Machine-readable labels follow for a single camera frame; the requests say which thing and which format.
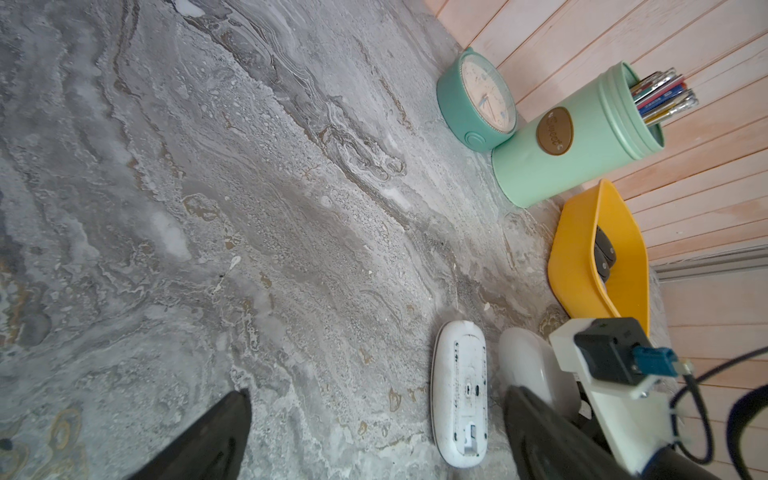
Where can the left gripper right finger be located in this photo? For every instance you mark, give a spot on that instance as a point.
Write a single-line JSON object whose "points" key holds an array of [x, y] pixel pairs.
{"points": [[546, 446]]}

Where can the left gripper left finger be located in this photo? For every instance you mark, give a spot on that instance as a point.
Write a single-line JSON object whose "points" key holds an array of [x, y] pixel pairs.
{"points": [[211, 448]]}

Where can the yellow storage box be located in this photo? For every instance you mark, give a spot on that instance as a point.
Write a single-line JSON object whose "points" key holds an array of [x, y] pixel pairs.
{"points": [[572, 271]]}

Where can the green pen cup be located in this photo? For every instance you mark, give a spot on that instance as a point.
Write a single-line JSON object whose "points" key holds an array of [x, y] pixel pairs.
{"points": [[595, 130]]}

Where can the green round clock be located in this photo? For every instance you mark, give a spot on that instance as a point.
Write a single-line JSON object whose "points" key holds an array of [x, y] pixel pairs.
{"points": [[476, 103]]}

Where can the pens in cup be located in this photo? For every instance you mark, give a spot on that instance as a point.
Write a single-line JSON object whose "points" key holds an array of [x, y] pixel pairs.
{"points": [[661, 96]]}

